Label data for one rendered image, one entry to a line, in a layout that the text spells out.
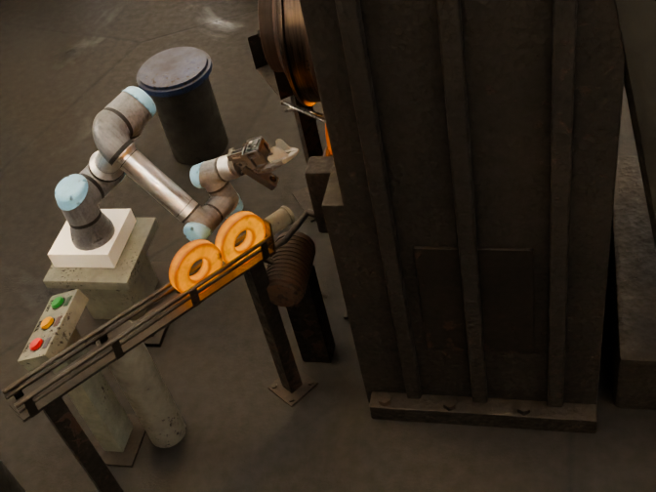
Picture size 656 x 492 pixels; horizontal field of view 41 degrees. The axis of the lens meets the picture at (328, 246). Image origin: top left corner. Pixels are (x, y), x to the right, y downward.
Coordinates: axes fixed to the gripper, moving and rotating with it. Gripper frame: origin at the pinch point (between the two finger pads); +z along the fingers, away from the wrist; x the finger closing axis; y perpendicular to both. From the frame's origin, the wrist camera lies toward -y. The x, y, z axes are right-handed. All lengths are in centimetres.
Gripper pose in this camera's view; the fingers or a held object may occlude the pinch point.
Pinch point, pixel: (296, 153)
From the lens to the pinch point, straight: 255.9
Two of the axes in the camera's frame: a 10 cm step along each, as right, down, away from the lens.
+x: 1.8, -7.2, 6.7
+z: 8.7, -2.0, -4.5
